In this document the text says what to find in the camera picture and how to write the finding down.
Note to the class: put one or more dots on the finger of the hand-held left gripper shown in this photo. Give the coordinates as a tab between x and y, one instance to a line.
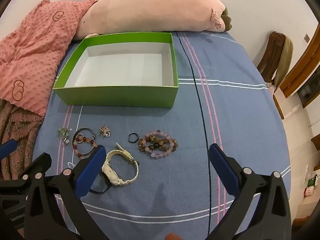
7	148
15	183

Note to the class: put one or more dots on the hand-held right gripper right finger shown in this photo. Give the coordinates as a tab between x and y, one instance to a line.
225	170

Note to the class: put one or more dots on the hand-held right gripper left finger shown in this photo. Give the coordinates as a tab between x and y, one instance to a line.
91	172

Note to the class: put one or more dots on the white wristwatch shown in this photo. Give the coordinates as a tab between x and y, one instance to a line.
111	172

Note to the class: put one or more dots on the black wristband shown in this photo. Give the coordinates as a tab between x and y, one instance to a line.
106	188

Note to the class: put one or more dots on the silver bangle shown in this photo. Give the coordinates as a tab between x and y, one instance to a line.
84	128

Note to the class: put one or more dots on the green cardboard box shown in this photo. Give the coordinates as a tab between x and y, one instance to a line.
117	96

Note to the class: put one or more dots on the person's right hand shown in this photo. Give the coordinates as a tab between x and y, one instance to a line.
173	236

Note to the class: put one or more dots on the brown fuzzy blanket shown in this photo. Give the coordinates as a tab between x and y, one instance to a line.
15	127

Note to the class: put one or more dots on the blue striped bed sheet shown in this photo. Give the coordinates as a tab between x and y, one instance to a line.
237	105

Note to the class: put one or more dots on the small pink green object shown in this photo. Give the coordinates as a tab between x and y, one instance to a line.
310	186

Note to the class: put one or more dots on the pink dotted blanket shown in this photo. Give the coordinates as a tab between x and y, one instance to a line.
32	42

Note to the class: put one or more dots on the wooden chair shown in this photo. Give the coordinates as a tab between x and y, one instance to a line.
268	55

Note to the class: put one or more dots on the olive cloth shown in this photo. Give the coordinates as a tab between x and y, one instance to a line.
285	60

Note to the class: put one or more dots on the brown wooden cabinet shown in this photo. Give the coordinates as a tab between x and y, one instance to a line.
300	67

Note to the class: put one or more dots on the dark green plush toy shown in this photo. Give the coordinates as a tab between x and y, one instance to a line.
228	20

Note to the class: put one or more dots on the pink plush pillow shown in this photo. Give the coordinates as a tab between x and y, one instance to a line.
150	7

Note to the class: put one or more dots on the wall switch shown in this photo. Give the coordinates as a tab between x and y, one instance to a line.
306	38

